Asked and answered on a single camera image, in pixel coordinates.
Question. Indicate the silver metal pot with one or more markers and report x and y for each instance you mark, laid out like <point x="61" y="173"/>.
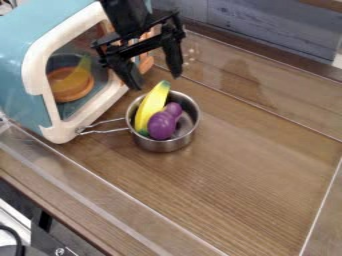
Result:
<point x="185" y="130"/>

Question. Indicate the blue toy microwave oven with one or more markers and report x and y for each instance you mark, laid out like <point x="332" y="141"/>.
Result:
<point x="38" y="47"/>

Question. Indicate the yellow toy banana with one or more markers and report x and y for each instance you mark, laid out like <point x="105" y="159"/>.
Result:
<point x="152" y="105"/>

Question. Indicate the purple toy eggplant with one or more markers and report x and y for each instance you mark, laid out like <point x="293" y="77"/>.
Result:
<point x="162" y="122"/>

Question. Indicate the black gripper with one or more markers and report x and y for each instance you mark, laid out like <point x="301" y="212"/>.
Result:
<point x="141" y="32"/>

